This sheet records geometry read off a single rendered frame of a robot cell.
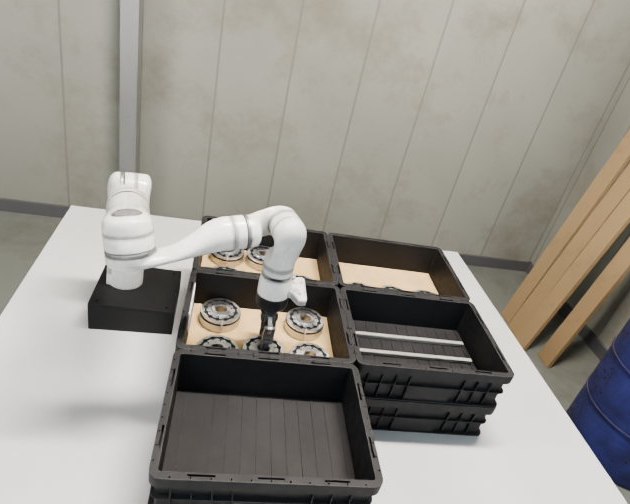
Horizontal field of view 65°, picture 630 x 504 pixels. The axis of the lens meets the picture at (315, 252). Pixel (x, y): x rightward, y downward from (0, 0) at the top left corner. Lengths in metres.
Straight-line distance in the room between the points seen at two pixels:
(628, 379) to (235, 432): 1.80
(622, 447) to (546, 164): 1.86
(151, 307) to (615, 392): 1.93
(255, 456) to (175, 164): 2.32
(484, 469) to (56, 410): 1.02
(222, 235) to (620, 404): 1.96
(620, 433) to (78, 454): 2.11
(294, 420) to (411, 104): 2.34
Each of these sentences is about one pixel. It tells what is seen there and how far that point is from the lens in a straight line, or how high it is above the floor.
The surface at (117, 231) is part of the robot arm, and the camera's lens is 0.95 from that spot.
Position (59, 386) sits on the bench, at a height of 0.70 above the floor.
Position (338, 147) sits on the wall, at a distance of 3.12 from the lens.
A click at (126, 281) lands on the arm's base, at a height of 0.81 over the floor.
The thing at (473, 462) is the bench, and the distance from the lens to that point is 1.40.
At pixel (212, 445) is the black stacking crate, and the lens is 1.07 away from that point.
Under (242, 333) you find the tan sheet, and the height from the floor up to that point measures 0.83.
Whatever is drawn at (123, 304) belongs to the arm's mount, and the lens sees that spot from 1.44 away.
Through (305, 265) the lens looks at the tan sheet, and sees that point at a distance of 1.61.
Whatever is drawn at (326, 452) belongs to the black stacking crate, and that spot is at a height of 0.83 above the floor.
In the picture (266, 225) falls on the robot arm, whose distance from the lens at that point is 1.06.
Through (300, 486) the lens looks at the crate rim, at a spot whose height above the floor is 0.93.
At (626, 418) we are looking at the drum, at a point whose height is 0.32.
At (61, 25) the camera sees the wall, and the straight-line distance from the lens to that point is 3.05.
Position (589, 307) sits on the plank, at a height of 0.42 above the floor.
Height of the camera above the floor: 1.68
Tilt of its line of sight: 30 degrees down
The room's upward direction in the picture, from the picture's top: 14 degrees clockwise
